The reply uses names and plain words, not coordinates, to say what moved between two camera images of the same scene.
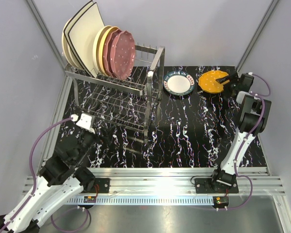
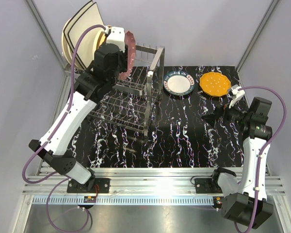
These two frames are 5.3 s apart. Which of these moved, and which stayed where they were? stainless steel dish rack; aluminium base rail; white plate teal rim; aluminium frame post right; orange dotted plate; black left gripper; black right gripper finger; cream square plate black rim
Moved: orange dotted plate; black left gripper; black right gripper finger
Stayed: aluminium base rail; white plate teal rim; aluminium frame post right; stainless steel dish rack; cream square plate black rim
